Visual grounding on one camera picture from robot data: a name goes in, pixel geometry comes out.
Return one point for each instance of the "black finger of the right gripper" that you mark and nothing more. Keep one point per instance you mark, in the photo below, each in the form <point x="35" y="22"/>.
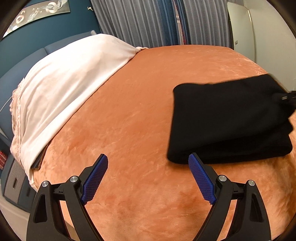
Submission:
<point x="286" y="98"/>

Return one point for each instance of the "white door panel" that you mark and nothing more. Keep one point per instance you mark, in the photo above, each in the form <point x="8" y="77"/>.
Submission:
<point x="242" y="30"/>

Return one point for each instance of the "silver framed wall art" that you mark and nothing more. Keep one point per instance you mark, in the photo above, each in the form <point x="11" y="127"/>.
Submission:
<point x="38" y="11"/>

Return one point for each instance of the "white pillow sheet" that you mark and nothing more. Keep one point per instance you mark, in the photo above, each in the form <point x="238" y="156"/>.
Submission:
<point x="56" y="87"/>

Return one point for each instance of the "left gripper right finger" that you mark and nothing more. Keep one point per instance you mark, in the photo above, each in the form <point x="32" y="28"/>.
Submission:
<point x="250" y="220"/>

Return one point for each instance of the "grey bedside cabinet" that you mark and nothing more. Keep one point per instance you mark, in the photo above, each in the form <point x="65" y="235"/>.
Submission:
<point x="15" y="186"/>

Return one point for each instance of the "blue upholstered headboard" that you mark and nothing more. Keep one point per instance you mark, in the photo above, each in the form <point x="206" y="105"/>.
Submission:
<point x="12" y="78"/>

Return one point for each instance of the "black pants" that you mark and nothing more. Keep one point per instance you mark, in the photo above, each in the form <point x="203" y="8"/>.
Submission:
<point x="232" y="121"/>

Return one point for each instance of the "grey pleated curtain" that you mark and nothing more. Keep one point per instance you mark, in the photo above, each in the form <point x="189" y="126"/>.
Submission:
<point x="165" y="23"/>

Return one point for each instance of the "orange plush bed blanket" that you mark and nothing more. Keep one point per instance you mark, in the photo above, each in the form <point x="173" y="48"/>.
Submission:
<point x="142" y="196"/>

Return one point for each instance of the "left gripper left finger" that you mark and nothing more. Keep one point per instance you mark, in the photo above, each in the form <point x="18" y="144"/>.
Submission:
<point x="46" y="221"/>

